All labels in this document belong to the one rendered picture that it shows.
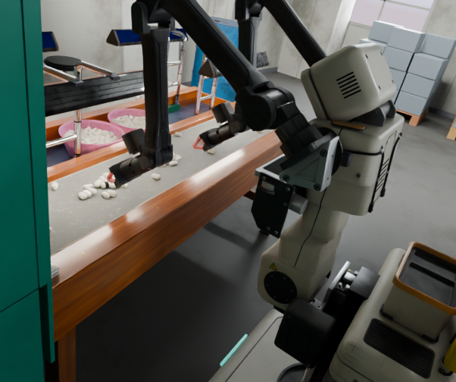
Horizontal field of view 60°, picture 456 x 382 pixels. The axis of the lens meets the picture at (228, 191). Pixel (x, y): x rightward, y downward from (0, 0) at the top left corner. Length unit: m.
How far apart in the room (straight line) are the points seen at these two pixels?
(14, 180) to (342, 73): 0.67
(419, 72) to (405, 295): 5.46
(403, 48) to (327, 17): 1.53
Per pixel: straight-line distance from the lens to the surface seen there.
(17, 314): 0.93
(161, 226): 1.29
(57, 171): 1.50
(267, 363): 1.57
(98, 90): 1.32
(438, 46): 6.72
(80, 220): 1.29
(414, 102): 6.41
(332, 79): 0.93
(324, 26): 7.31
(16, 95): 0.70
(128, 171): 1.24
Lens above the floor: 1.48
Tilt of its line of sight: 29 degrees down
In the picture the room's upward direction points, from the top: 12 degrees clockwise
